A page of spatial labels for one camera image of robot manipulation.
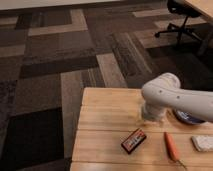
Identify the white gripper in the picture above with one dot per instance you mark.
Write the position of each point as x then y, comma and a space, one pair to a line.
153, 112

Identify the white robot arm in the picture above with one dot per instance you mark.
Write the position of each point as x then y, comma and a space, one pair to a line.
165, 92

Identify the dark snack bar packet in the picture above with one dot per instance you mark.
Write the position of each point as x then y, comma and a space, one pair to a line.
133, 140

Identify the dark blue patterned bowl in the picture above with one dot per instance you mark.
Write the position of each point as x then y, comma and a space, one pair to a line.
186, 118

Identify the orange carrot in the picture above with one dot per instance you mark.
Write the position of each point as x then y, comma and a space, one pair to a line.
172, 149

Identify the wooden desk top corner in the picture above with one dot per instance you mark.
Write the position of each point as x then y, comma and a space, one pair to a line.
205, 7

